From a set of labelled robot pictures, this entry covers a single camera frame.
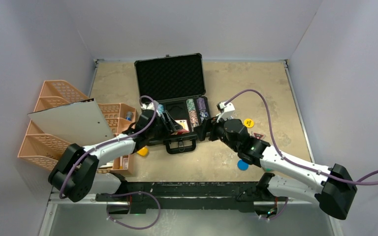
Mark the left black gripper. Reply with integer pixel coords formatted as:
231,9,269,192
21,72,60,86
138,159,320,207
146,111,182,140

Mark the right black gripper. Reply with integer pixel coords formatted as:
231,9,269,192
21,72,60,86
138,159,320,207
194,113,240,153

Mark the red playing card deck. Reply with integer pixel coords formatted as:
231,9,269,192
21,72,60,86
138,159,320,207
175,120,190,135

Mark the light blue chip stack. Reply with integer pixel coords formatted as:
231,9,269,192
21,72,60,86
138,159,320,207
157,104,164,115

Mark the green chip stack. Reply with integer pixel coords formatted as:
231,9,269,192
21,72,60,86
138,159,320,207
186,99,196,112

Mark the purple chip stack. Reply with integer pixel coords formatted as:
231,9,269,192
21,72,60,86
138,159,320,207
196,97,207,113

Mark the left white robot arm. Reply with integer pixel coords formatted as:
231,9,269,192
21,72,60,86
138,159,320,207
48,110,184,202

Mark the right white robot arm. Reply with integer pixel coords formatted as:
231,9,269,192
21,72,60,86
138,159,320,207
194,118,357,220

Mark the black poker set case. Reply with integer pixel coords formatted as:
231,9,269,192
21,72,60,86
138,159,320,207
134,53,211,154

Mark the red white chip stack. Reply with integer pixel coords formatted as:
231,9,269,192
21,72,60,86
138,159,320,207
189,110,199,131

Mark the yellow orange block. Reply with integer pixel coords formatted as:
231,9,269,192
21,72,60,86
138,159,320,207
137,147,149,157

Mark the yellow round button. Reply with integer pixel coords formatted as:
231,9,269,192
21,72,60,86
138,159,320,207
244,118,254,128

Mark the orange plastic desk organizer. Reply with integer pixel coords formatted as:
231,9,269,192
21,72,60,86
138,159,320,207
97,103,136,176

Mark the red triangular card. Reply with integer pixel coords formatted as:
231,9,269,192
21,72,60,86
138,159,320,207
252,132,265,140

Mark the blue round button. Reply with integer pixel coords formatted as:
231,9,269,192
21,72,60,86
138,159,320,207
237,160,249,171

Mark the grey flat board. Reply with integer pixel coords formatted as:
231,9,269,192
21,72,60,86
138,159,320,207
28,98,114,147

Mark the orange plastic file rack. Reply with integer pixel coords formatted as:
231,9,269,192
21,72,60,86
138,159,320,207
18,80,121,171

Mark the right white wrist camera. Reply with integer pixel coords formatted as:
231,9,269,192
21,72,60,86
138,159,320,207
217,101,235,122

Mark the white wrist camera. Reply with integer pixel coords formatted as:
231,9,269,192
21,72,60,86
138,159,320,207
217,101,235,122
141,101,158,112

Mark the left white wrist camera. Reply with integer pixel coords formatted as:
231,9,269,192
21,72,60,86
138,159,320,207
141,101,158,112

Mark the black base frame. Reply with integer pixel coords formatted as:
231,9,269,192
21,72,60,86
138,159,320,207
96,181,285,214

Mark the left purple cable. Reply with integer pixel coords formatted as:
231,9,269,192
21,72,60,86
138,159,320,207
58,95,162,231

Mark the purple cable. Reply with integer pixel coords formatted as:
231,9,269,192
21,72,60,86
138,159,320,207
58,95,162,231
224,89,378,222

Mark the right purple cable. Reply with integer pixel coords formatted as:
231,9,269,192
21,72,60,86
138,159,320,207
224,89,378,222

